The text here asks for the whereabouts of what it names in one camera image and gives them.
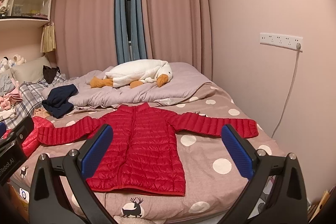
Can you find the red down jacket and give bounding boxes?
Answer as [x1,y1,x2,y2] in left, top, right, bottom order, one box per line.
[2,116,55,158]
[37,103,259,196]

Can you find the pile of pink clothes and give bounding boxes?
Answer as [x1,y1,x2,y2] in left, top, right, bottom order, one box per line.
[1,78,22,122]

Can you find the folded red down jacket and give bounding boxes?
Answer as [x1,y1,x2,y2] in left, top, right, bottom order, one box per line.
[2,116,55,158]

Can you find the orange beige garment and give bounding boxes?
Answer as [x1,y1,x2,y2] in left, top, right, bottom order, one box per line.
[33,107,51,119]

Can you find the navy blue garment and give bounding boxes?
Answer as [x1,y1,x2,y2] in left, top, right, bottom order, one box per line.
[42,84,78,119]

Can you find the grey folded garment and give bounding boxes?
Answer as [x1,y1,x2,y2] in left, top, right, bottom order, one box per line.
[0,74,15,97]

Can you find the beige pillow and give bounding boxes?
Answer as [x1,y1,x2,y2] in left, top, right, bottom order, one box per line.
[11,56,50,85]

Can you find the black small garment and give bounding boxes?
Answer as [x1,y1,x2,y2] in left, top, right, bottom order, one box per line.
[43,65,60,84]

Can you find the small plush toys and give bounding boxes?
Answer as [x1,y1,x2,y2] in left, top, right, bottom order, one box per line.
[0,55,26,73]

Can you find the white goose plush toy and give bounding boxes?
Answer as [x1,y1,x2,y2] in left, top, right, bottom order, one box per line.
[89,59,173,88]

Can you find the pink curtain left panel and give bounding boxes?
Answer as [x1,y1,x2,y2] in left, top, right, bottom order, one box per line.
[52,0,117,77]

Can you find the pink curtain panel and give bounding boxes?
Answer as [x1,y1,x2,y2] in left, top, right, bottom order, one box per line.
[141,0,213,79]
[52,0,117,77]

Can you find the light purple quilt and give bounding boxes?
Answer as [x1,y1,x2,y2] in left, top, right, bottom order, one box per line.
[41,61,211,109]

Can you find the blue sheer curtain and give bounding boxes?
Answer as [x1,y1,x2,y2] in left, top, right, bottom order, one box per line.
[114,0,147,64]

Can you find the pink curtain right panel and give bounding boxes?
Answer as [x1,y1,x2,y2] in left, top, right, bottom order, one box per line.
[141,0,213,79]

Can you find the white power cable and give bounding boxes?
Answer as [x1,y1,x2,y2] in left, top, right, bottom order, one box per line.
[270,43,302,138]

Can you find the white wall power strip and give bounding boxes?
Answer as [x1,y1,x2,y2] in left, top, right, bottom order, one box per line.
[260,33,303,51]

